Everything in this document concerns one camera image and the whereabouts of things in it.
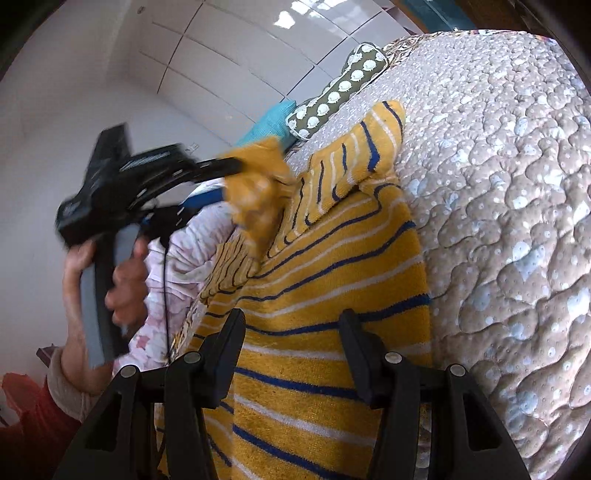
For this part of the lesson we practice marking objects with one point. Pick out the person's left forearm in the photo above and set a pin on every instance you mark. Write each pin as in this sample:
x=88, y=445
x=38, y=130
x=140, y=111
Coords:
x=76, y=367

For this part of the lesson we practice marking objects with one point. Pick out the person's left hand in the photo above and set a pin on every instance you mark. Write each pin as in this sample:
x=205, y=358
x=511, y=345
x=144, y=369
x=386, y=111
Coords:
x=127, y=290

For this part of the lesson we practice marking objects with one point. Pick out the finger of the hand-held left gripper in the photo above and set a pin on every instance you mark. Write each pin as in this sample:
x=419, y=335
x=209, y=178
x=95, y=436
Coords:
x=214, y=168
x=178, y=216

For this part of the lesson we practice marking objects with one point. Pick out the person's red clothing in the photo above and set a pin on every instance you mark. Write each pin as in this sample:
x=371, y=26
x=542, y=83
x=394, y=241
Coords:
x=41, y=434

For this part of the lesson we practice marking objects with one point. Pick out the beige quilted bedspread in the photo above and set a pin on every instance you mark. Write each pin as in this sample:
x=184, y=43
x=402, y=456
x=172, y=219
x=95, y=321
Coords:
x=498, y=207

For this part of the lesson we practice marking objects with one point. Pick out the green white-print bolster pillow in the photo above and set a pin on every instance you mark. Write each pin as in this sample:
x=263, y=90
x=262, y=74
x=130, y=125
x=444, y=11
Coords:
x=341, y=87

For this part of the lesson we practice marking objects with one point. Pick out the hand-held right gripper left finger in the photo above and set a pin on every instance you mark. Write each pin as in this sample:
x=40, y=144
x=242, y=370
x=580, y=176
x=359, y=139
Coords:
x=229, y=350

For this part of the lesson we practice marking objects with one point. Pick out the teal pillow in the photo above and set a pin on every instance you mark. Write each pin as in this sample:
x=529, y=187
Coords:
x=268, y=122

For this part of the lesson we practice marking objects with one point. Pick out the yellow striped towel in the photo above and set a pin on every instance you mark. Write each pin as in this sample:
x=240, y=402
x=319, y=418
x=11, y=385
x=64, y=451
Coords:
x=314, y=295

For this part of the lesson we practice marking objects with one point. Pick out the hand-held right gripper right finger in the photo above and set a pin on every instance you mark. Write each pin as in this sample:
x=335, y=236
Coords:
x=359, y=350

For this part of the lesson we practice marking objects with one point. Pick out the pink floral duvet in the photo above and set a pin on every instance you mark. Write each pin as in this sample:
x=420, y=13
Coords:
x=184, y=267

